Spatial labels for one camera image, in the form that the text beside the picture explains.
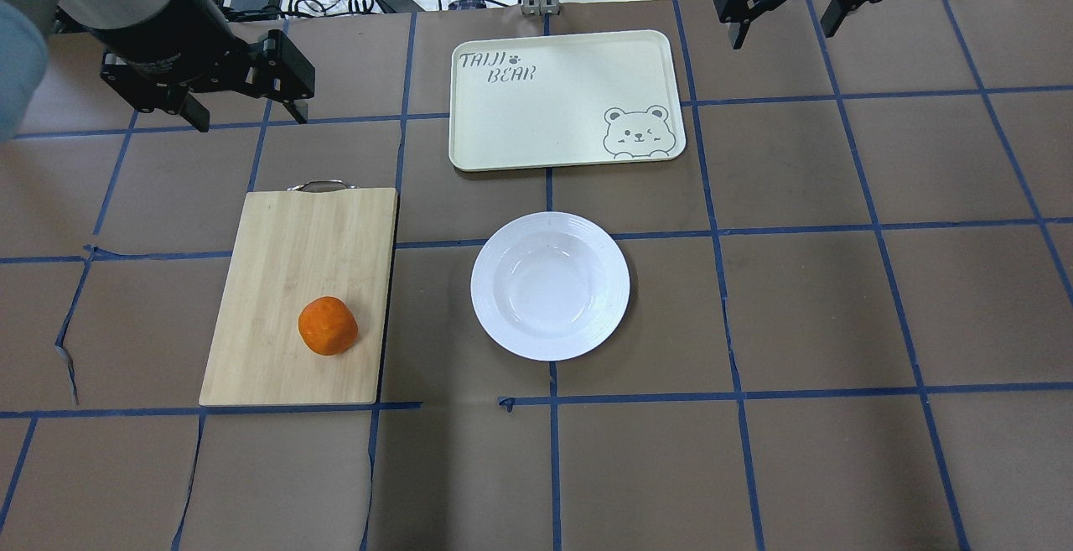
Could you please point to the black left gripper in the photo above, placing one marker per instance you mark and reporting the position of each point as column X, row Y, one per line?
column 178, row 33

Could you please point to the orange fruit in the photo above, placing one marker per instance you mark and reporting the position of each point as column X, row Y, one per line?
column 327, row 326

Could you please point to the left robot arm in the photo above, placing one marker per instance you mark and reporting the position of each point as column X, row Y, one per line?
column 160, row 54

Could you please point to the cream bear tray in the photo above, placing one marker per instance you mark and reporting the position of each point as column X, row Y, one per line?
column 564, row 100

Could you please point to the bamboo cutting board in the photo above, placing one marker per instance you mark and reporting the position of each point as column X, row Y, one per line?
column 293, row 247

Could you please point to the white ribbed plate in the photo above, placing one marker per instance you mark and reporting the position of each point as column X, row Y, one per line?
column 550, row 286

